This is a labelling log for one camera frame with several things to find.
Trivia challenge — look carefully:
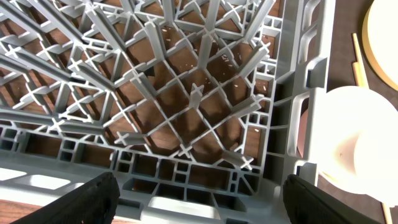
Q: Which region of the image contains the brown plastic serving tray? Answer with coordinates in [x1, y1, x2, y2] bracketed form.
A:
[318, 0, 385, 223]

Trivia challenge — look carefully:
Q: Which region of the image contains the yellow round plate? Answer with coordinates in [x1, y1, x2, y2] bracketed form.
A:
[361, 0, 397, 90]

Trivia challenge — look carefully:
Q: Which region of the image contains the pink bowl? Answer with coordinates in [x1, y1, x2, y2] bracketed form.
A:
[297, 85, 398, 207]

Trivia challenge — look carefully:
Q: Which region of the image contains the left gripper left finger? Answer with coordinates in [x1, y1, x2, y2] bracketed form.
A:
[12, 172, 120, 224]

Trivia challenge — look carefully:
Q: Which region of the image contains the grey plastic dishwasher rack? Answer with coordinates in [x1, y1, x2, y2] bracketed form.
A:
[1, 0, 336, 223]

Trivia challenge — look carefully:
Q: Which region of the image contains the wooden chopstick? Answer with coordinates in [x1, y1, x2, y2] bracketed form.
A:
[352, 33, 366, 73]
[352, 62, 393, 224]

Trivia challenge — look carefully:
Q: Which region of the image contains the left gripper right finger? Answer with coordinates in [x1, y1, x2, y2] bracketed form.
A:
[283, 174, 378, 224]

